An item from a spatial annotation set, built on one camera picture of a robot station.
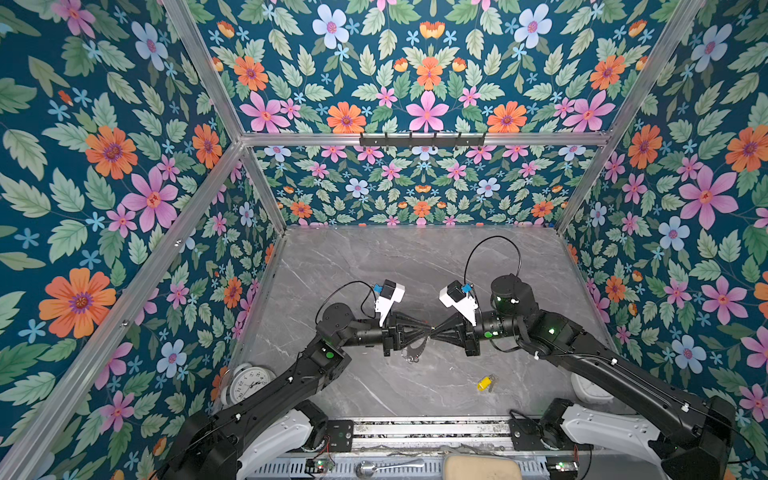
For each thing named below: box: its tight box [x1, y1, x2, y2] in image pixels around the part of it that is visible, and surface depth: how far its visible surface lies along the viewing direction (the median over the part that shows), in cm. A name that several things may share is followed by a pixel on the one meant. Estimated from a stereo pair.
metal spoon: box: [355, 458, 425, 479], surface depth 69 cm
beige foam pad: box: [443, 454, 523, 480], surface depth 67 cm
